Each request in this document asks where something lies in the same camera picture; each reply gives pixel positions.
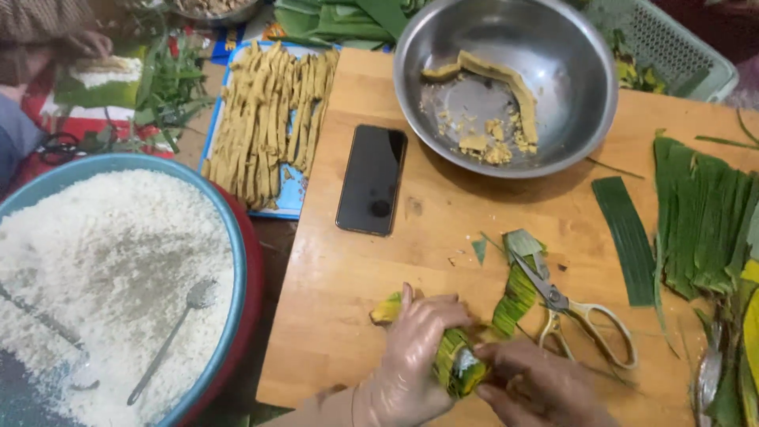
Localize large steel mixing bowl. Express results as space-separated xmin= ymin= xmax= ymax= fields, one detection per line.
xmin=393 ymin=0 xmax=619 ymax=179

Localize yellow bean paste chunk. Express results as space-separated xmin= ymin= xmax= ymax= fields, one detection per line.
xmin=421 ymin=50 xmax=539 ymax=146

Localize black smartphone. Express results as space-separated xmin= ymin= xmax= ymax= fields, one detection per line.
xmin=335 ymin=124 xmax=409 ymax=237

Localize stack of banana leaves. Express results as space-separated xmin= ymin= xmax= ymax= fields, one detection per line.
xmin=273 ymin=0 xmax=434 ymax=51

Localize blue tray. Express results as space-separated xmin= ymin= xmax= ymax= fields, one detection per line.
xmin=197 ymin=40 xmax=342 ymax=221

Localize row of bean paste sticks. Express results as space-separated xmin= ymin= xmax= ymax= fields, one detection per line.
xmin=202 ymin=40 xmax=340 ymax=211

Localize red basin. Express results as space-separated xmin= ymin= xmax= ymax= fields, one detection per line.
xmin=172 ymin=181 xmax=265 ymax=427

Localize leaf-wrapped rice cake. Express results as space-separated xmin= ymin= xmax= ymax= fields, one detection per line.
xmin=370 ymin=291 xmax=496 ymax=399

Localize cream-handled scissors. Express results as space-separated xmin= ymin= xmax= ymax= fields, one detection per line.
xmin=509 ymin=249 xmax=639 ymax=370

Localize folded striped leaf strip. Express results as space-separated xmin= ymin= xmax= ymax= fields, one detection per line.
xmin=491 ymin=229 xmax=549 ymax=339

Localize bundle of green string strips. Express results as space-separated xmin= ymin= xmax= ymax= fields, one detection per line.
xmin=77 ymin=24 xmax=215 ymax=155

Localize open leaf with rice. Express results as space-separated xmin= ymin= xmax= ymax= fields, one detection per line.
xmin=53 ymin=55 xmax=144 ymax=110

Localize cut green leaf strip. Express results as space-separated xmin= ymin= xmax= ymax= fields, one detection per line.
xmin=591 ymin=176 xmax=657 ymax=308

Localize steel bowl of filling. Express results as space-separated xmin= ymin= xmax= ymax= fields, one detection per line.
xmin=166 ymin=0 xmax=264 ymax=26

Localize pile of green leaves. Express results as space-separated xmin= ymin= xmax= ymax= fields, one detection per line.
xmin=652 ymin=127 xmax=759 ymax=427

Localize metal spoon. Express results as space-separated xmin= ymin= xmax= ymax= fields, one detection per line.
xmin=126 ymin=279 xmax=219 ymax=407

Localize metal ladle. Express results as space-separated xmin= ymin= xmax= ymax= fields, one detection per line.
xmin=0 ymin=283 xmax=100 ymax=392

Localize pale green plastic basket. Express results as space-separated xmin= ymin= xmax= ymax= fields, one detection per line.
xmin=584 ymin=0 xmax=740 ymax=103

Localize person's right hand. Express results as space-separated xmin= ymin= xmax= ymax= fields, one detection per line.
xmin=473 ymin=338 xmax=620 ymax=427

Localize blue basin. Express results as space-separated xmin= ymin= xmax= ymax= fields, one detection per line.
xmin=0 ymin=153 xmax=249 ymax=427

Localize black-handled scissors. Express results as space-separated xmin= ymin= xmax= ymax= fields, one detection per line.
xmin=37 ymin=132 xmax=81 ymax=167

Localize heap of white rice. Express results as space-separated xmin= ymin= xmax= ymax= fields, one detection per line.
xmin=0 ymin=169 xmax=236 ymax=427

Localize person's left hand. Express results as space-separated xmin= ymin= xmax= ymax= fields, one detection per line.
xmin=363 ymin=282 xmax=474 ymax=427

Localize red checked mat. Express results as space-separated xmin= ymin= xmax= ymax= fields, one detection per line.
xmin=0 ymin=30 xmax=208 ymax=196

